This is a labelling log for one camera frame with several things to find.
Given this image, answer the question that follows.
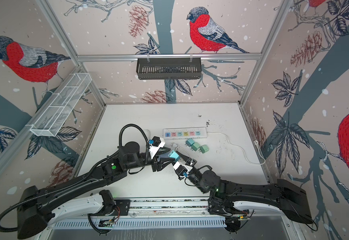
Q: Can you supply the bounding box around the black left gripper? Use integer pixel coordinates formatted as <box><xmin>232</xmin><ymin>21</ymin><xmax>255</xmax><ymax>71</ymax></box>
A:
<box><xmin>125</xmin><ymin>145</ymin><xmax>175</xmax><ymax>172</ymax></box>

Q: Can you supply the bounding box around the light teal charger plug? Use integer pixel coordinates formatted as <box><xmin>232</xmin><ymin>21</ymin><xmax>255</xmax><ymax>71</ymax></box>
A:
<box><xmin>168</xmin><ymin>151</ymin><xmax>180</xmax><ymax>162</ymax></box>

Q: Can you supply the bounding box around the green charger plug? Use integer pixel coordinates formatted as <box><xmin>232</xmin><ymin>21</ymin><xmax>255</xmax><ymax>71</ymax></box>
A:
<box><xmin>199</xmin><ymin>145</ymin><xmax>209</xmax><ymax>154</ymax></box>
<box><xmin>191</xmin><ymin>142</ymin><xmax>200</xmax><ymax>151</ymax></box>

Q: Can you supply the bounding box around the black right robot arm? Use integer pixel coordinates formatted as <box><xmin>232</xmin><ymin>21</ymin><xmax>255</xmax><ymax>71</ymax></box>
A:
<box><xmin>172</xmin><ymin>161</ymin><xmax>317</xmax><ymax>227</ymax></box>

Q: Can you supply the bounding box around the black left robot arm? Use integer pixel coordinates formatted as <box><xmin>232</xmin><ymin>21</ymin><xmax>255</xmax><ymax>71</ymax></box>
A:
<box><xmin>0</xmin><ymin>124</ymin><xmax>175</xmax><ymax>240</ymax></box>

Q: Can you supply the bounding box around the dark teal charger plug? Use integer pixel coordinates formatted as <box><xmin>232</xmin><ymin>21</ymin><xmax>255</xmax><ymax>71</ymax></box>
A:
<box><xmin>185</xmin><ymin>138</ymin><xmax>195</xmax><ymax>147</ymax></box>

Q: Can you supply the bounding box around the white multicolour power strip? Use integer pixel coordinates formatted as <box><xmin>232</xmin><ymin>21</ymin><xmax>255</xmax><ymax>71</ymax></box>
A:
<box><xmin>163</xmin><ymin>127</ymin><xmax>207</xmax><ymax>140</ymax></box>

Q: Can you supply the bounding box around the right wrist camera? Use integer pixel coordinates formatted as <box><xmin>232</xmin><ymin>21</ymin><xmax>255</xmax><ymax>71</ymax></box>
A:
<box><xmin>173</xmin><ymin>162</ymin><xmax>191</xmax><ymax>181</ymax></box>

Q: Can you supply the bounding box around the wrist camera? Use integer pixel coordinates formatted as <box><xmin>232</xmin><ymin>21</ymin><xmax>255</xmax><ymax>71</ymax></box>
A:
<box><xmin>173</xmin><ymin>162</ymin><xmax>191</xmax><ymax>181</ymax></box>
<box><xmin>148</xmin><ymin>136</ymin><xmax>165</xmax><ymax>159</ymax></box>

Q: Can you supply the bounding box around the white cable of white cube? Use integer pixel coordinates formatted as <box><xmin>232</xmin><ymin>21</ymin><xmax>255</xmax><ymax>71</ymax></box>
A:
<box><xmin>170</xmin><ymin>142</ymin><xmax>192</xmax><ymax>160</ymax></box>

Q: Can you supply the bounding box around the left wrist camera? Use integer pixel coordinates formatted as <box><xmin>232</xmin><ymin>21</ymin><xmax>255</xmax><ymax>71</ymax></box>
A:
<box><xmin>148</xmin><ymin>136</ymin><xmax>165</xmax><ymax>159</ymax></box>

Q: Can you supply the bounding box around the aluminium front rail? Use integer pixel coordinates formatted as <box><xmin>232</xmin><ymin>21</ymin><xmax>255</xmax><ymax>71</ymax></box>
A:
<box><xmin>43</xmin><ymin>196</ymin><xmax>293</xmax><ymax>218</ymax></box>

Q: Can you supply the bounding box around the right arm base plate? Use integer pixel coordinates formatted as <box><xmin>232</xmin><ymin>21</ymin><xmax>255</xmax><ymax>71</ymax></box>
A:
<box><xmin>208</xmin><ymin>197</ymin><xmax>249</xmax><ymax>217</ymax></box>

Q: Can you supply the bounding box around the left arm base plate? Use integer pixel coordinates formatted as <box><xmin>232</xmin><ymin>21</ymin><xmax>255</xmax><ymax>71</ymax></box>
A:
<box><xmin>87</xmin><ymin>198</ymin><xmax>131</xmax><ymax>217</ymax></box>

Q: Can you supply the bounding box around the white power strip cable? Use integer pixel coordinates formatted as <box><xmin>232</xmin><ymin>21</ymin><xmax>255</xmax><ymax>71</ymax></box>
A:
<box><xmin>206</xmin><ymin>131</ymin><xmax>266</xmax><ymax>166</ymax></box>

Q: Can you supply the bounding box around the black wire basket shelf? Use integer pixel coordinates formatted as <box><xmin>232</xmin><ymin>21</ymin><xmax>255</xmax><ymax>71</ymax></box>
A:
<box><xmin>136</xmin><ymin>58</ymin><xmax>202</xmax><ymax>80</ymax></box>

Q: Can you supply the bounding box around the white wire mesh shelf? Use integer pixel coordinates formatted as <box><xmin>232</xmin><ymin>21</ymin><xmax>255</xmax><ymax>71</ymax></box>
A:
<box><xmin>30</xmin><ymin>73</ymin><xmax>92</xmax><ymax>137</ymax></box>

